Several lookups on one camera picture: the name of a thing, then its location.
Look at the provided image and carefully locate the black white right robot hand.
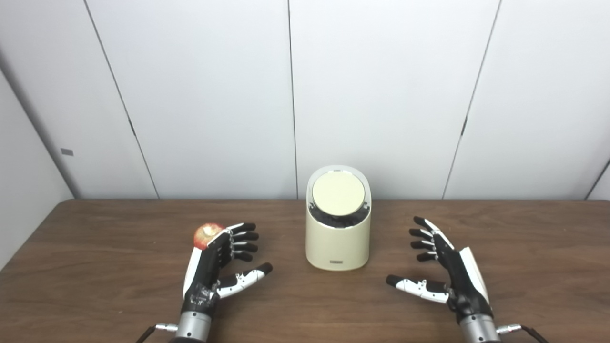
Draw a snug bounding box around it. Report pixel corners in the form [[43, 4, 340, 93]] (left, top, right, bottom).
[[386, 216, 494, 324]]

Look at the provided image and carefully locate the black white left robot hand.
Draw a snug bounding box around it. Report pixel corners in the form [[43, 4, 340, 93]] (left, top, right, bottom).
[[183, 222, 274, 315]]

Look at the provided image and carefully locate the red apple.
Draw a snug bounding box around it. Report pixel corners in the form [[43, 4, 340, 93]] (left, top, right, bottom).
[[193, 223, 224, 250]]

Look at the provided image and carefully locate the cream-colored bin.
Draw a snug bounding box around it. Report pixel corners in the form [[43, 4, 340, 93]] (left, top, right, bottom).
[[305, 165, 372, 272]]

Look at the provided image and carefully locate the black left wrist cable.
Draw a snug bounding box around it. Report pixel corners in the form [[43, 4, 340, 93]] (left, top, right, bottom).
[[136, 323, 179, 343]]

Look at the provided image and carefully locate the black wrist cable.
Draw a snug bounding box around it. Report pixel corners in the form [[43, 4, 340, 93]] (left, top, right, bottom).
[[496, 324, 549, 343], [136, 323, 179, 343]]

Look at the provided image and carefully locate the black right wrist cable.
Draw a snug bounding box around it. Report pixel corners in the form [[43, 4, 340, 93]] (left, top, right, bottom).
[[496, 324, 549, 343]]

